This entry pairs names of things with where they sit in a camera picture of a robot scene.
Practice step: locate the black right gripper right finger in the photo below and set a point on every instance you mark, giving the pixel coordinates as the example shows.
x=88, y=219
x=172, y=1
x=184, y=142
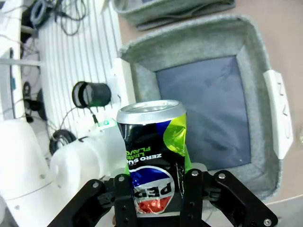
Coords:
x=196, y=201

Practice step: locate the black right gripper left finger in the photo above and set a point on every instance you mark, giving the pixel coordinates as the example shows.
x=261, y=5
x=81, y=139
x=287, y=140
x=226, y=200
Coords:
x=123, y=203

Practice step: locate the crushed black Pepsi lime can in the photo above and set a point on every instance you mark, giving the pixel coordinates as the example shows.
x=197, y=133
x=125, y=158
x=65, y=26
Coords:
x=151, y=142

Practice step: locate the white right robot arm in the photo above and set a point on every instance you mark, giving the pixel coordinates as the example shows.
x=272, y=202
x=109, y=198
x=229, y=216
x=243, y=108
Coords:
x=23, y=160

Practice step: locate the grey felt basket blue bottom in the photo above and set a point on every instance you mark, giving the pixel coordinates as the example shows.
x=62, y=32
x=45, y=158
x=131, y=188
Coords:
x=201, y=106

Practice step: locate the white CAN label clip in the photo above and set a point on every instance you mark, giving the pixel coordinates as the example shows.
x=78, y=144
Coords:
x=279, y=113

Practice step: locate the black mesh cylinder cup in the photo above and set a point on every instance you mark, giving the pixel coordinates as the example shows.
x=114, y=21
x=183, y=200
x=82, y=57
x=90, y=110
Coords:
x=97, y=93

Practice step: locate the white ribbed panel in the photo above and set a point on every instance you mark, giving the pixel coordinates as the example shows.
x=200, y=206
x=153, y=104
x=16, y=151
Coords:
x=71, y=59

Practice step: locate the white metal frame post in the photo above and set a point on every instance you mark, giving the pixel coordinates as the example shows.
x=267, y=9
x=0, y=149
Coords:
x=11, y=35

